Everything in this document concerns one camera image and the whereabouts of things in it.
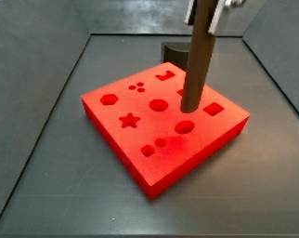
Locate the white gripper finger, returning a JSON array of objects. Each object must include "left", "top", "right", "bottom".
[
  {"left": 207, "top": 0, "right": 233, "bottom": 35},
  {"left": 183, "top": 0, "right": 197, "bottom": 25}
]

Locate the brown oval peg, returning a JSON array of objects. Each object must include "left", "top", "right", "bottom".
[{"left": 181, "top": 0, "right": 218, "bottom": 113}]

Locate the red shape-sorting block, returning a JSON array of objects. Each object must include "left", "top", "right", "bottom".
[{"left": 80, "top": 63, "right": 250, "bottom": 199}]

